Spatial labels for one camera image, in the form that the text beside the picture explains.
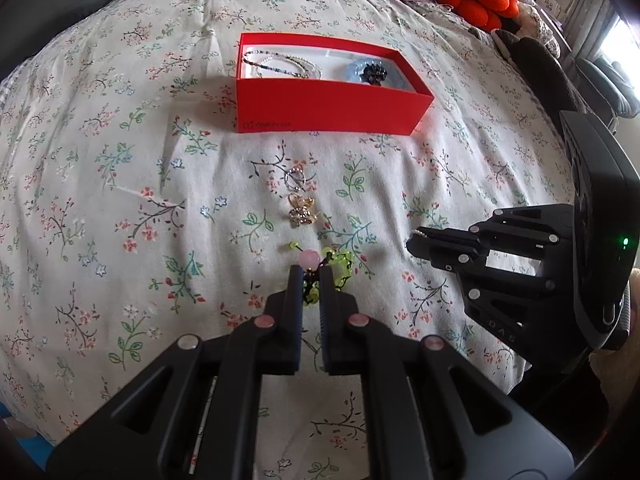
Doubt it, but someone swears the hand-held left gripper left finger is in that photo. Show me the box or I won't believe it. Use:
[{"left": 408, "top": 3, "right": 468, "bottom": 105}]
[{"left": 47, "top": 265, "right": 307, "bottom": 480}]

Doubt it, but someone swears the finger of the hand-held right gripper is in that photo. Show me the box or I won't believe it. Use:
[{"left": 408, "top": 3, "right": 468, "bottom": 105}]
[
  {"left": 405, "top": 240, "right": 577, "bottom": 376},
  {"left": 414, "top": 204, "right": 577, "bottom": 261}
]

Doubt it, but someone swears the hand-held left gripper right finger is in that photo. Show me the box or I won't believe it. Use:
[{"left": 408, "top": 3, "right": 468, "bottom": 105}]
[{"left": 318, "top": 265, "right": 574, "bottom": 480}]

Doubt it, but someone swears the green bead bracelet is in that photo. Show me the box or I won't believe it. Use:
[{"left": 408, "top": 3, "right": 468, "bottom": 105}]
[{"left": 288, "top": 240, "right": 357, "bottom": 309}]

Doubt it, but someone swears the red cardboard box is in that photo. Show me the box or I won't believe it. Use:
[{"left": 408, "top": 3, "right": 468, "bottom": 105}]
[{"left": 234, "top": 32, "right": 435, "bottom": 137}]

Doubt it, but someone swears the light blue bead bracelet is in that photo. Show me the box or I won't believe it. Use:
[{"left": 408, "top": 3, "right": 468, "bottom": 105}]
[{"left": 344, "top": 57, "right": 401, "bottom": 89}]

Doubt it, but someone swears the colourful bead bracelet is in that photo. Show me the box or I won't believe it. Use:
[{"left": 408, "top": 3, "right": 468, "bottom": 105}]
[{"left": 243, "top": 48, "right": 309, "bottom": 80}]

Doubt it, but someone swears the clear bead bracelet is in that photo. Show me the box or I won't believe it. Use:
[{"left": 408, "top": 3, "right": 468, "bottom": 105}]
[{"left": 254, "top": 54, "right": 324, "bottom": 81}]

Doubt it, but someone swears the grey chair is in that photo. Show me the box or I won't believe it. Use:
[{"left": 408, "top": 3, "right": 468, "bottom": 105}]
[{"left": 574, "top": 57, "right": 640, "bottom": 121}]

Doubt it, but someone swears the dark brown blanket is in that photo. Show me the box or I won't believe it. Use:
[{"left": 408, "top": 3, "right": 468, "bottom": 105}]
[{"left": 492, "top": 27, "right": 616, "bottom": 131}]

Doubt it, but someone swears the spotted plush cloth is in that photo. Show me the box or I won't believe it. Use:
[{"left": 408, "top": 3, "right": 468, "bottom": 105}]
[{"left": 517, "top": 2, "right": 561, "bottom": 56}]

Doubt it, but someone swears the floral bedspread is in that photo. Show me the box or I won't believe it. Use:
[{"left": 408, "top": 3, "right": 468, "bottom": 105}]
[{"left": 0, "top": 0, "right": 592, "bottom": 480}]

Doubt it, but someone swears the blue cloth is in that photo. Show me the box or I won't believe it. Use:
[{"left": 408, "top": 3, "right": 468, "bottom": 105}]
[{"left": 0, "top": 402, "right": 61, "bottom": 466}]

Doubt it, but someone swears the gold bear keychain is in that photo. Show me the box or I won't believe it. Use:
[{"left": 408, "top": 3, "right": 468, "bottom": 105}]
[{"left": 284, "top": 162, "right": 321, "bottom": 231}]

